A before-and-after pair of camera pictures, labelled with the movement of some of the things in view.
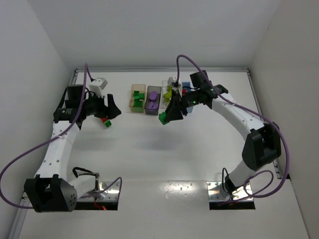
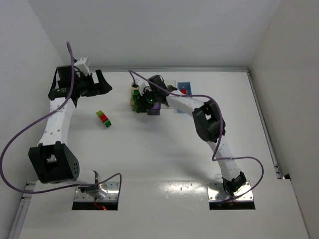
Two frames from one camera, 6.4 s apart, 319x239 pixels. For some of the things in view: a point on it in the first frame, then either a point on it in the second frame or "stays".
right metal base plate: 216,192 stays
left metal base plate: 108,190 stays
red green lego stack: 106,121 stays
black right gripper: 181,104 to 143,102
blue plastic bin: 187,85 stays
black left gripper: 103,106 to 92,84
